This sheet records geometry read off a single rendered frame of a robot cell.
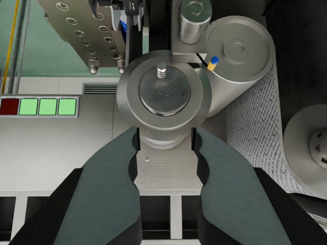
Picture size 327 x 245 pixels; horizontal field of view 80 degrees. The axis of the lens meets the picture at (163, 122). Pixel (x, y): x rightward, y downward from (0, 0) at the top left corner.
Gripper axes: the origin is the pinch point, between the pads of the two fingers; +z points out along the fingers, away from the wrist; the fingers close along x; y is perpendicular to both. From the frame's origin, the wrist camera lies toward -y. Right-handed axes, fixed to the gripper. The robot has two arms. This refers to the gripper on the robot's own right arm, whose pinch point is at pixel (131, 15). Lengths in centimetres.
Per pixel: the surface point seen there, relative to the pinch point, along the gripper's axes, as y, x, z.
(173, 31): 8.0, 7.3, -6.7
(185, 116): 20.0, 9.0, -4.0
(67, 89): -83, -138, 263
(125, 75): 13.1, -0.1, -3.0
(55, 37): -109, -110, 168
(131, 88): 15.6, 1.0, -4.0
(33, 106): 9.5, -34.3, 28.8
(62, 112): 11.4, -25.3, 28.8
